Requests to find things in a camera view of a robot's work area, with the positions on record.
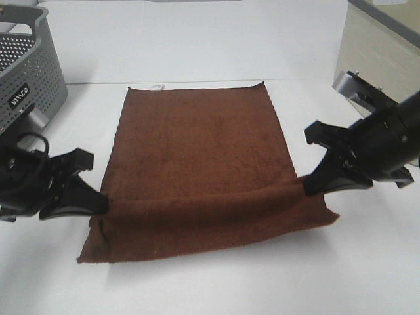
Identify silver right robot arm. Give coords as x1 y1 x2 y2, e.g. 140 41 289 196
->
303 71 419 196

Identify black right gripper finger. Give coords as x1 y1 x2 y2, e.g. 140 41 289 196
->
303 154 373 196
304 121 350 148

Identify beige plastic storage bin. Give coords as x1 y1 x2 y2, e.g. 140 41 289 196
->
333 1 419 102

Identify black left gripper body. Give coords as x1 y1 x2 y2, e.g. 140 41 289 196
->
1 145 71 222

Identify grey perforated plastic basket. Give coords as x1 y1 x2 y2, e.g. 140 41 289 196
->
1 5 68 133

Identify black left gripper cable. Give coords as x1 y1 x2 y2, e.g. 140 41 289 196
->
0 131 51 171

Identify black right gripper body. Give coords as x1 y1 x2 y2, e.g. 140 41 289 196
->
341 97 419 189

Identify brown towel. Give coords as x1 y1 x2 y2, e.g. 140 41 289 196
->
78 83 338 263

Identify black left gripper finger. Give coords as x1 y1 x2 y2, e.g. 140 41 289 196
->
39 175 109 220
49 148 94 179

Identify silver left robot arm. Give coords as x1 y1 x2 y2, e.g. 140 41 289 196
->
1 105 109 222

